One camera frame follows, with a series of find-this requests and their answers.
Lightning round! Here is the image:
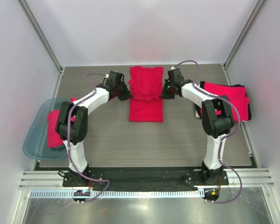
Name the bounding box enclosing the red t-shirt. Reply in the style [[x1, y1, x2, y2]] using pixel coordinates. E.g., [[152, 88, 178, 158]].
[[128, 66, 164, 122], [47, 109, 63, 148], [200, 82, 251, 122]]

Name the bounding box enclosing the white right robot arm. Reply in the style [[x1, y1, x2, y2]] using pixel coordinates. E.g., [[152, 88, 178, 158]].
[[160, 67, 236, 184]]

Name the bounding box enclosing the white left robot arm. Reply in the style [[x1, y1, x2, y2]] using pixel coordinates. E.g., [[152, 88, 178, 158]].
[[55, 71, 133, 186]]

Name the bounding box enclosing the folded red t-shirt on stack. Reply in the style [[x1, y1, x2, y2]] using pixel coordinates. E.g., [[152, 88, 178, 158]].
[[200, 82, 251, 122]]

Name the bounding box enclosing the red t-shirt in bin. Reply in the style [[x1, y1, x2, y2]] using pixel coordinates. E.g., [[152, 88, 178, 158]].
[[47, 109, 63, 148]]

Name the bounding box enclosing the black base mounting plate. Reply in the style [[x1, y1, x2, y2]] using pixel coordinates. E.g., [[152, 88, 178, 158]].
[[58, 167, 229, 191]]

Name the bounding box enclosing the teal plastic bin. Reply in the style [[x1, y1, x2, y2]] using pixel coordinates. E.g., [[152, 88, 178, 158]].
[[23, 98, 69, 161]]

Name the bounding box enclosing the left aluminium frame post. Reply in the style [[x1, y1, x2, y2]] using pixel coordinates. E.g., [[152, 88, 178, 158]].
[[17, 0, 65, 74]]

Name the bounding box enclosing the aluminium frame post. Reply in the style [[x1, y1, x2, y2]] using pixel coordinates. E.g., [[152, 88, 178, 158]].
[[223, 0, 269, 70], [17, 0, 65, 74]]

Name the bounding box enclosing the right aluminium frame post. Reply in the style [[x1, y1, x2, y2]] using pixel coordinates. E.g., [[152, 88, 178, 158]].
[[223, 0, 269, 70]]

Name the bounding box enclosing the white slotted cable duct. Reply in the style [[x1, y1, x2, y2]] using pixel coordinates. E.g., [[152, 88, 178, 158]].
[[29, 189, 204, 200]]

